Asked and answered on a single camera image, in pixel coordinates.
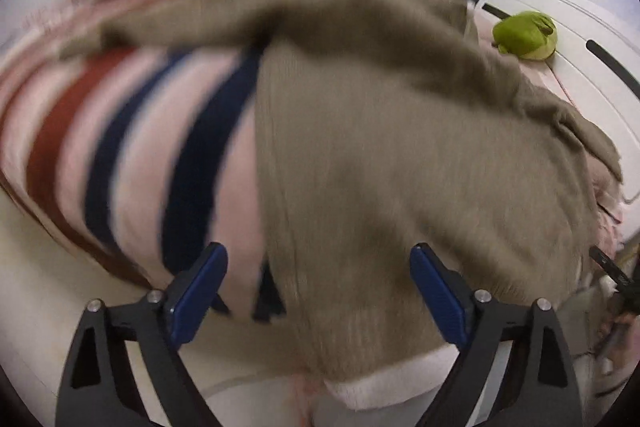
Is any taupe knit sweater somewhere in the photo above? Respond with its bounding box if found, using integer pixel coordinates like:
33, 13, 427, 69
62, 0, 623, 410

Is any striped bed sheet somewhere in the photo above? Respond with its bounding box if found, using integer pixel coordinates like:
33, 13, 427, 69
1, 0, 285, 323

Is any white bed headboard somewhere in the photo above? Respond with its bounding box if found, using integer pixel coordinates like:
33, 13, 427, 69
476, 0, 639, 205

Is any green frog plush toy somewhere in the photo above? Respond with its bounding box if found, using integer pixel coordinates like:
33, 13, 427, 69
492, 11, 558, 62

